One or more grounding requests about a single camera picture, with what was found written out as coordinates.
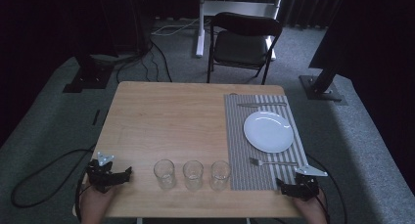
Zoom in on silver fork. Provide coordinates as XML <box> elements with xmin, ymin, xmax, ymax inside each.
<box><xmin>249</xmin><ymin>157</ymin><xmax>300</xmax><ymax>167</ymax></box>

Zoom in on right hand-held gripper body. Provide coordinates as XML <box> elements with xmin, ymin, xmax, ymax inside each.
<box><xmin>291</xmin><ymin>164</ymin><xmax>329</xmax><ymax>202</ymax></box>

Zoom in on dark pleated curtain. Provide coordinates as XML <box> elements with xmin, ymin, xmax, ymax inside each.
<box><xmin>283</xmin><ymin>0</ymin><xmax>347</xmax><ymax>30</ymax></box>

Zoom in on white round plate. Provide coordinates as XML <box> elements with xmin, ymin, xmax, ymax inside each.
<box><xmin>243</xmin><ymin>111</ymin><xmax>296</xmax><ymax>155</ymax></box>

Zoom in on white metal desk frame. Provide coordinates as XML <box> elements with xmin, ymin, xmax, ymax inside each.
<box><xmin>195</xmin><ymin>0</ymin><xmax>286</xmax><ymax>62</ymax></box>

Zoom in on white floor cable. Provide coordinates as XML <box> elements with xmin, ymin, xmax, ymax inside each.
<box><xmin>151</xmin><ymin>18</ymin><xmax>210</xmax><ymax>37</ymax></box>

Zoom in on small black strip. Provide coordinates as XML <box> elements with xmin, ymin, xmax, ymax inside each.
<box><xmin>91</xmin><ymin>109</ymin><xmax>102</xmax><ymax>126</ymax></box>

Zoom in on black folding chair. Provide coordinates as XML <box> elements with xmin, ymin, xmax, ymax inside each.
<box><xmin>206</xmin><ymin>11</ymin><xmax>284</xmax><ymax>86</ymax></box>

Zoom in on clear drinking glass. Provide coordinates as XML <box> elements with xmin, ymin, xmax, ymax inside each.
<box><xmin>182</xmin><ymin>159</ymin><xmax>205</xmax><ymax>192</ymax></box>
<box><xmin>209</xmin><ymin>159</ymin><xmax>232</xmax><ymax>193</ymax></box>
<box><xmin>153</xmin><ymin>158</ymin><xmax>177</xmax><ymax>191</ymax></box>

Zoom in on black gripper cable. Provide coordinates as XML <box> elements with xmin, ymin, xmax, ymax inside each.
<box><xmin>305</xmin><ymin>153</ymin><xmax>348</xmax><ymax>224</ymax></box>
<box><xmin>74</xmin><ymin>173</ymin><xmax>90</xmax><ymax>222</ymax></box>

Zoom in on grey striped placemat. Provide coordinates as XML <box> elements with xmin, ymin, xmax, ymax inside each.
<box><xmin>223</xmin><ymin>93</ymin><xmax>309</xmax><ymax>192</ymax></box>

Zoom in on silver table knife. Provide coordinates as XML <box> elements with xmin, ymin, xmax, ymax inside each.
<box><xmin>236</xmin><ymin>102</ymin><xmax>288</xmax><ymax>109</ymax></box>

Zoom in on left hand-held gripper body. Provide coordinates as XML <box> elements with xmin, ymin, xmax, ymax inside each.
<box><xmin>85</xmin><ymin>151</ymin><xmax>116</xmax><ymax>195</ymax></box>

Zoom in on black tangled floor cables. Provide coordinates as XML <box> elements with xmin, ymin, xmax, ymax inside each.
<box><xmin>115</xmin><ymin>39</ymin><xmax>173</xmax><ymax>84</ymax></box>

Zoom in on person's left hand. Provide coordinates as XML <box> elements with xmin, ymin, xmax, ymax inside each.
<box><xmin>79</xmin><ymin>180</ymin><xmax>115</xmax><ymax>216</ymax></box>

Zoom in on person's right hand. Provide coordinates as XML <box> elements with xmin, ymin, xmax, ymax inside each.
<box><xmin>292</xmin><ymin>188</ymin><xmax>328</xmax><ymax>218</ymax></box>

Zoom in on black looped floor cable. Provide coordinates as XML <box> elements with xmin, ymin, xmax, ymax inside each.
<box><xmin>10</xmin><ymin>147</ymin><xmax>96</xmax><ymax>209</ymax></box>

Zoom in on black floor stand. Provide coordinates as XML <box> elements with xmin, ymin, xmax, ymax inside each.
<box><xmin>299</xmin><ymin>22</ymin><xmax>349</xmax><ymax>107</ymax></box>
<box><xmin>62</xmin><ymin>37</ymin><xmax>115</xmax><ymax>94</ymax></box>

